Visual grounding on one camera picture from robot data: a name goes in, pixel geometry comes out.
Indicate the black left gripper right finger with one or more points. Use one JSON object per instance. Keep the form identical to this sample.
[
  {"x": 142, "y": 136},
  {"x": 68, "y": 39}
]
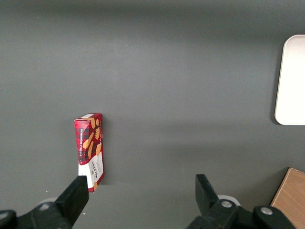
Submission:
[{"x": 214, "y": 214}]

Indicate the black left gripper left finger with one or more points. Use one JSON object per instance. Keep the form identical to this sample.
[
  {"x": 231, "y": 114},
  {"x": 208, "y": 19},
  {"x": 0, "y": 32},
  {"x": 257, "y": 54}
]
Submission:
[{"x": 59, "y": 212}]

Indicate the cream plastic tray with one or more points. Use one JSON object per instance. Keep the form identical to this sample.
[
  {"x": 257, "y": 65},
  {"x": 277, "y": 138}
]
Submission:
[{"x": 293, "y": 83}]

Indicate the red tartan cookie box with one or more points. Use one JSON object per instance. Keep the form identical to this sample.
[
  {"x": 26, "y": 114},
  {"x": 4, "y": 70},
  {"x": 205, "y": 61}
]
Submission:
[{"x": 89, "y": 143}]

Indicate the wooden drawer cabinet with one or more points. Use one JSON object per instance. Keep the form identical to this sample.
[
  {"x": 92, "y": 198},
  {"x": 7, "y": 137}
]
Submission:
[{"x": 291, "y": 190}]

